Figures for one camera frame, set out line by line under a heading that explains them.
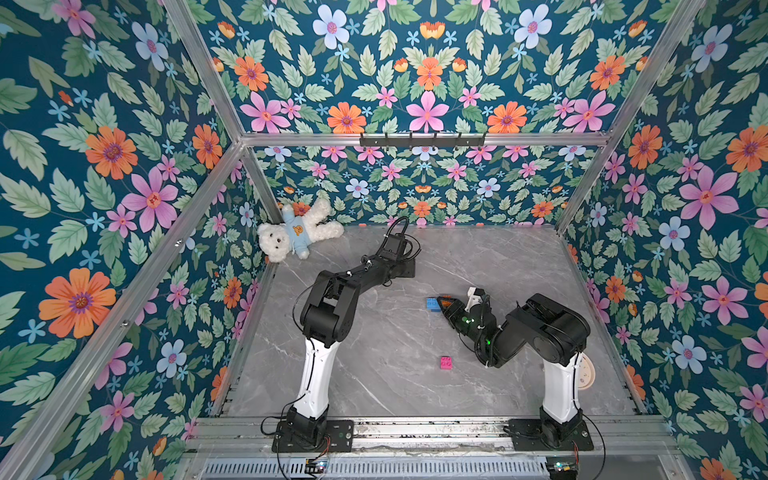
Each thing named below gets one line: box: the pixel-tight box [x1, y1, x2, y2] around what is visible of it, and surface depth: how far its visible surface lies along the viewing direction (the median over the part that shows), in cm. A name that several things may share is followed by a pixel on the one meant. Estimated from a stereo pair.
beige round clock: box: [578, 352, 596, 390], surface depth 82 cm
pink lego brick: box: [440, 356, 453, 370], surface depth 87 cm
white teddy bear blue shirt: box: [257, 198, 344, 263], surface depth 111 cm
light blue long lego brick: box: [425, 297, 441, 312], surface depth 97 cm
